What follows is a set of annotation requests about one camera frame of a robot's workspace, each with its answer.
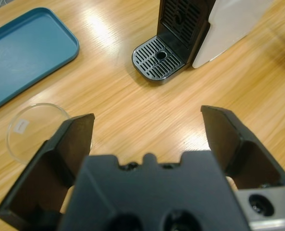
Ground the clear glass cup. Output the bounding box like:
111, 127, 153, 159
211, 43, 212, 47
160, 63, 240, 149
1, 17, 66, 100
6, 103, 95, 166

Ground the white capsule coffee machine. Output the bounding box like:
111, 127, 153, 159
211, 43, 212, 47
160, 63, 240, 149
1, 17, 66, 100
132, 0, 275, 85

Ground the teal plastic serving tray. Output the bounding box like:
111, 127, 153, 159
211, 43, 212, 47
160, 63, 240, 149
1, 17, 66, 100
0, 7, 80, 115

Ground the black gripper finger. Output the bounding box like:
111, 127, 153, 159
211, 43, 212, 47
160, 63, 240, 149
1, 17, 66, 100
0, 113, 95, 231
200, 106, 285, 191

